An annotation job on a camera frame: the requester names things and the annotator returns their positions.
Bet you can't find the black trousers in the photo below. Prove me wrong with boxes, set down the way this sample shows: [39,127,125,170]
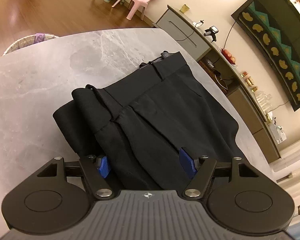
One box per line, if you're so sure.
[53,53,243,191]

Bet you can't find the clear glass bottles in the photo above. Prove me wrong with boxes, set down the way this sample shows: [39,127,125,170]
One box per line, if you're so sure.
[255,90,272,114]

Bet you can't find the golden ornaments on sideboard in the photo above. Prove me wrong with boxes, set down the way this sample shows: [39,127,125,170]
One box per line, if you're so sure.
[241,72,258,92]

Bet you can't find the red fruit plate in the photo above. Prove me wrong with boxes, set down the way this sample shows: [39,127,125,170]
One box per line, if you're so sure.
[220,48,236,65]

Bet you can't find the white woven basket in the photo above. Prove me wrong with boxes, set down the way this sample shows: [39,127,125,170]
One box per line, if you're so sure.
[3,33,58,56]

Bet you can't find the spare gripper on sideboard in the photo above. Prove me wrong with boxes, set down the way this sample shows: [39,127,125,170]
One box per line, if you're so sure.
[204,25,219,42]

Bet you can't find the long tv sideboard cabinet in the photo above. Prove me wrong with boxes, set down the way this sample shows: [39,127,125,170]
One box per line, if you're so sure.
[154,5,281,164]

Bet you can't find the yellow cup on sideboard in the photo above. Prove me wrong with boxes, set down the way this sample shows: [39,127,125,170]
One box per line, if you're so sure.
[179,4,189,14]

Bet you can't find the wall television with wallpaper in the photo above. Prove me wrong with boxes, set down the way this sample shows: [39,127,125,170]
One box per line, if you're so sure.
[232,0,300,111]

